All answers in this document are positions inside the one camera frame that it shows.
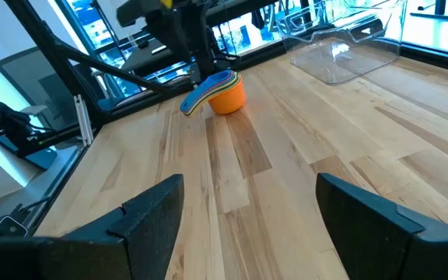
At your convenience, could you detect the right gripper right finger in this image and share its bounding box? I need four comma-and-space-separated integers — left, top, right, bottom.
316, 173, 448, 280

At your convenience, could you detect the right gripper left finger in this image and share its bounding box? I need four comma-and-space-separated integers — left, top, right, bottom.
0, 173, 185, 280

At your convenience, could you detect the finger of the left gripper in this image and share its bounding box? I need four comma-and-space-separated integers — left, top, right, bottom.
191, 34, 219, 85

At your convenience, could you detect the small bright blue measuring cup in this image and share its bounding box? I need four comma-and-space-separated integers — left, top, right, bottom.
180, 69, 237, 114

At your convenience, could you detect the yellow measuring cup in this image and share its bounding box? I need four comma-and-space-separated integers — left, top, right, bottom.
183, 72, 243, 117

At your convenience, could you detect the large orange measuring cup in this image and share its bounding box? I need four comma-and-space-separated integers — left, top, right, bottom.
207, 75, 247, 116

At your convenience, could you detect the clear plastic basket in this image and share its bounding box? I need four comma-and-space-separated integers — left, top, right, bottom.
276, 0, 408, 86

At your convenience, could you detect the silver metal bracket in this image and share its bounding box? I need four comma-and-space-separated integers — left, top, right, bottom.
74, 94, 95, 147

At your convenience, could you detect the black aluminium table frame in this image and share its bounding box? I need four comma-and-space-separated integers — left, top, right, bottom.
4, 0, 448, 131

